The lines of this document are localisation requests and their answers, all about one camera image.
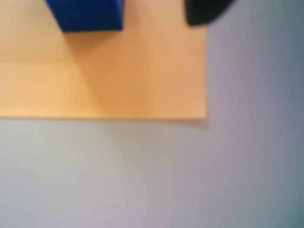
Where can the orange paper square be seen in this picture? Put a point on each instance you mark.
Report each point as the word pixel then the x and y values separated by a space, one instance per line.
pixel 118 78

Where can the small blue cube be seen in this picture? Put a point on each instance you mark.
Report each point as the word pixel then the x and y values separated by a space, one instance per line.
pixel 90 15

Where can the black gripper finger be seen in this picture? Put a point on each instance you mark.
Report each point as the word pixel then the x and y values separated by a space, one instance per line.
pixel 204 12

